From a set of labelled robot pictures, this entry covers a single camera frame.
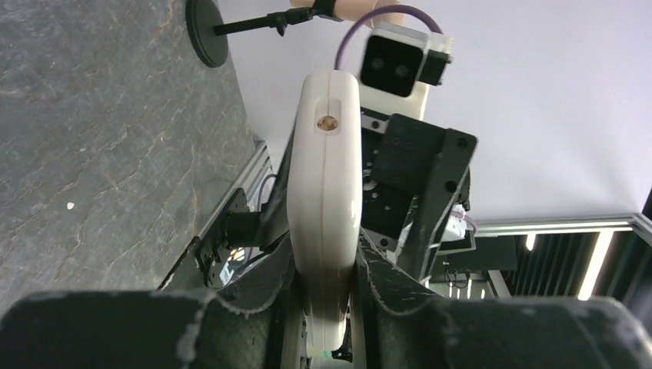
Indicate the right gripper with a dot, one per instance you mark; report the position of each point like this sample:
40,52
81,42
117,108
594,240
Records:
413,174

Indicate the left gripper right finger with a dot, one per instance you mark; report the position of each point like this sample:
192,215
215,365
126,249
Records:
396,322

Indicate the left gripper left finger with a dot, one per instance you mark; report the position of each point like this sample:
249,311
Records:
258,329

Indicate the white remote control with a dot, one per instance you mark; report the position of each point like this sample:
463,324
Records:
324,201

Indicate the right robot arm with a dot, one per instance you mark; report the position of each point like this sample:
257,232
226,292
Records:
398,180

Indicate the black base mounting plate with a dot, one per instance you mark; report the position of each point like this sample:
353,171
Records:
200,263

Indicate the pink microphone on black stand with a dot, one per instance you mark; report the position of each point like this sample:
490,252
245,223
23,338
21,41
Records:
208,32

